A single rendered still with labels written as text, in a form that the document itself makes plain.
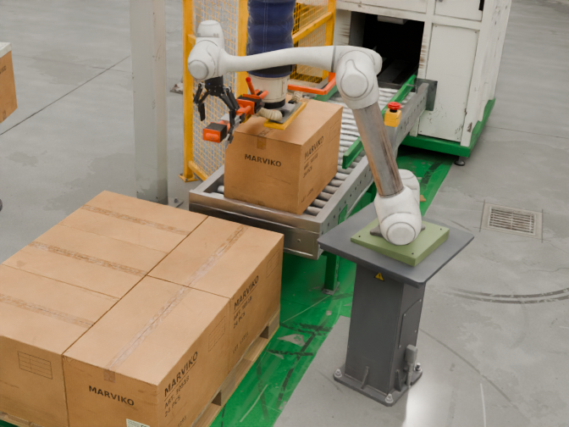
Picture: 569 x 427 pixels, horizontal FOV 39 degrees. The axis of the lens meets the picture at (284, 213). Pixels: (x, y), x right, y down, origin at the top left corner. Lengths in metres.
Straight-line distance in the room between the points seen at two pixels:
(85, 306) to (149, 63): 1.86
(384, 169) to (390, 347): 0.91
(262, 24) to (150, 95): 1.40
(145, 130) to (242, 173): 1.13
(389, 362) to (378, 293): 0.33
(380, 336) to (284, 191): 0.85
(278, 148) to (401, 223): 0.96
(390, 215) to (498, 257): 1.97
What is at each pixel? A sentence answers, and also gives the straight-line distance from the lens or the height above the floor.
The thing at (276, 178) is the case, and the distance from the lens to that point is 3.84.
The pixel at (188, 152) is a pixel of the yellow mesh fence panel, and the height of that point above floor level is 0.20.
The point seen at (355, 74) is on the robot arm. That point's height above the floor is 1.54.
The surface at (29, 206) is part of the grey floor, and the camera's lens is 5.27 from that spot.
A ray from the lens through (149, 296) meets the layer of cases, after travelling 3.32.
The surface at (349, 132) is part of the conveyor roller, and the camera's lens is 4.99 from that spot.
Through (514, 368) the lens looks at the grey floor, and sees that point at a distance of 4.07.
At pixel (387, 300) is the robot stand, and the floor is 0.51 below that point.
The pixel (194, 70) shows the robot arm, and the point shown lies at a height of 1.50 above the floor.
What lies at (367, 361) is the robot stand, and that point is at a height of 0.16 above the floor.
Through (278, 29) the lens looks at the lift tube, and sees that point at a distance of 3.56.
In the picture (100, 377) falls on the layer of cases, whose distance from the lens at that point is 3.02.
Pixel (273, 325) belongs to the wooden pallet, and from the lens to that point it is 3.98.
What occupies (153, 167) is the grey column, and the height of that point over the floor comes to 0.31.
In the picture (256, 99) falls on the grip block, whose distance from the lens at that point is 3.53.
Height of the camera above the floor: 2.41
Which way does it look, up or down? 28 degrees down
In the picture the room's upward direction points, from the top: 3 degrees clockwise
